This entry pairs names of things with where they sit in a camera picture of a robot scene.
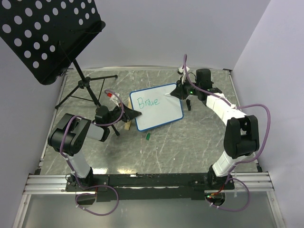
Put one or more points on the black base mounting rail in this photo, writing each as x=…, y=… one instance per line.
x=108, y=187

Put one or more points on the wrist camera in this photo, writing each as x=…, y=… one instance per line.
x=182, y=72
x=113, y=98

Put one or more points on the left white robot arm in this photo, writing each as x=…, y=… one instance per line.
x=68, y=136

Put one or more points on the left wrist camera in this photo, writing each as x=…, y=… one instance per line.
x=113, y=98

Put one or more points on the black perforated music stand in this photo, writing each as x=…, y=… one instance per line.
x=48, y=35

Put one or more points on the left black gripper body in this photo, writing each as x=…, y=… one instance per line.
x=115, y=114

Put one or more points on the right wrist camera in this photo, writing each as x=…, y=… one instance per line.
x=182, y=72

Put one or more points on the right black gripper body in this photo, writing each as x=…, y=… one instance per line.
x=187, y=85

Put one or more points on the wooden rolling pin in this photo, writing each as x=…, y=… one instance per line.
x=127, y=125

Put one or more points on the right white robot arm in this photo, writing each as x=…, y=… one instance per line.
x=241, y=135

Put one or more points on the blue framed whiteboard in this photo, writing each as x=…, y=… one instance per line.
x=156, y=109

